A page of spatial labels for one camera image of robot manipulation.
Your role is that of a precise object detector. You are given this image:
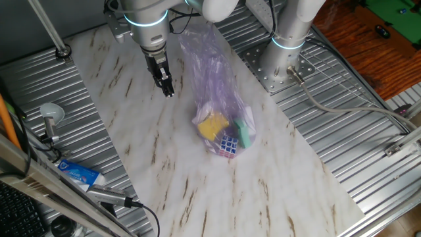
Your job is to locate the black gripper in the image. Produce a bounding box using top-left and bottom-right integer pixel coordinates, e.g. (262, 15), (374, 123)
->
(140, 44), (176, 99)

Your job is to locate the transparent purple plastic bag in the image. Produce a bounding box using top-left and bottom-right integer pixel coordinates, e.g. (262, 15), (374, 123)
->
(177, 22), (257, 159)

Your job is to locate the white object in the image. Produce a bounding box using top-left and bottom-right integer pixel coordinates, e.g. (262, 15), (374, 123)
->
(196, 102), (214, 123)

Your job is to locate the yellow block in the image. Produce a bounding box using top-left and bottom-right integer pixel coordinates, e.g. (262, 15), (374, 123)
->
(197, 113), (230, 142)

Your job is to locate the blue white puzzle cube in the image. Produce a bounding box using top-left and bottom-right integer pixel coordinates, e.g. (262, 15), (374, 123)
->
(217, 135), (239, 159)

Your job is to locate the green block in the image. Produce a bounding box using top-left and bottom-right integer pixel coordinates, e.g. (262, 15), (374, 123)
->
(233, 118), (253, 149)

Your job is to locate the white marble pattern board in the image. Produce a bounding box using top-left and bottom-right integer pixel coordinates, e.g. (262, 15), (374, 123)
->
(64, 19), (366, 237)

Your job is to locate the blue white toothpaste box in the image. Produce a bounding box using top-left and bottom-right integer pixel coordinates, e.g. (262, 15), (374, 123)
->
(57, 159), (107, 192)

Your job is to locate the thin metal rod stand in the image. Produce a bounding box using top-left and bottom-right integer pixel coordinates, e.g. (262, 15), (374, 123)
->
(27, 0), (72, 64)

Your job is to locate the orange pole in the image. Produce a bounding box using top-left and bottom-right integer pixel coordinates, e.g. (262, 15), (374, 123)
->
(0, 93), (22, 151)

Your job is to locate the black round lens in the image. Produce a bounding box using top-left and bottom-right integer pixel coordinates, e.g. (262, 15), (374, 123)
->
(50, 213), (79, 237)

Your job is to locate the black keyboard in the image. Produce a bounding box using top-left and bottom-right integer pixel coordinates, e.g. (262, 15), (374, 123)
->
(0, 181), (48, 237)

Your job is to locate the black box with pink light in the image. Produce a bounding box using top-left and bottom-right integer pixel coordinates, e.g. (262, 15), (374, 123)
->
(390, 103), (414, 117)

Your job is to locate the green pool table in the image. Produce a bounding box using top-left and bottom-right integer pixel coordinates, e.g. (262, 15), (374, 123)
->
(354, 0), (421, 59)

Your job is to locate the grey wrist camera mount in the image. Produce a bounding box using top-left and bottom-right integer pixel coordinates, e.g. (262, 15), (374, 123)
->
(103, 9), (133, 44)

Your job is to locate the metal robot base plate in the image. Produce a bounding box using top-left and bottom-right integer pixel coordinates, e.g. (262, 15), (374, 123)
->
(241, 41), (316, 95)

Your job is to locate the silver bar camera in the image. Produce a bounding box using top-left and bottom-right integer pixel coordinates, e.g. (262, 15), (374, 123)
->
(86, 184), (134, 209)

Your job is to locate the black camera cable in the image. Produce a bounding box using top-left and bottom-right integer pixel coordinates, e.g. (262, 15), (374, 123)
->
(130, 199), (161, 237)

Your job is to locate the aluminium frame bar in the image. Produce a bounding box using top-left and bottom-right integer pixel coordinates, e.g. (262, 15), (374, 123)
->
(0, 133), (139, 237)

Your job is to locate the thick grey cable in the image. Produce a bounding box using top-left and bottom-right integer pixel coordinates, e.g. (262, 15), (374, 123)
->
(285, 65), (421, 132)

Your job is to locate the metal corner bracket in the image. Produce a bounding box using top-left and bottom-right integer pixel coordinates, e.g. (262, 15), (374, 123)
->
(384, 126), (421, 158)

